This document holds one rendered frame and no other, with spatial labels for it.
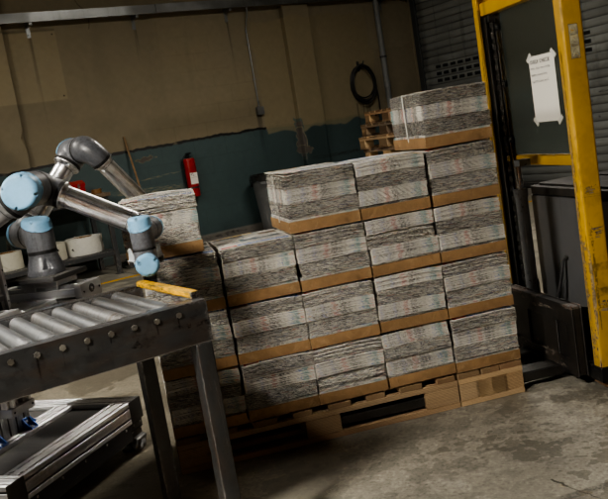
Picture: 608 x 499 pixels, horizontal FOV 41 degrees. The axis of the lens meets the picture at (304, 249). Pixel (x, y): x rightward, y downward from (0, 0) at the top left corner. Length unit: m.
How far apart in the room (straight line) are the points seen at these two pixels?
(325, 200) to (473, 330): 0.83
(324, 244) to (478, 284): 0.67
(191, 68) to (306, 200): 7.46
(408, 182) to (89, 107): 7.07
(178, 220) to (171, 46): 7.47
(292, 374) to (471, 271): 0.83
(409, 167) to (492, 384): 0.97
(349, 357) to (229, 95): 7.70
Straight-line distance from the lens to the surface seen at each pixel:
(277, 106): 11.00
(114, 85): 10.08
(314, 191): 3.13
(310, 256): 3.15
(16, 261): 9.09
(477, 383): 3.47
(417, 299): 3.29
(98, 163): 3.53
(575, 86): 3.33
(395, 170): 3.22
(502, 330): 3.47
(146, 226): 2.64
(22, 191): 2.71
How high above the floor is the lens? 1.22
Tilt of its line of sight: 8 degrees down
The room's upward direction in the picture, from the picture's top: 9 degrees counter-clockwise
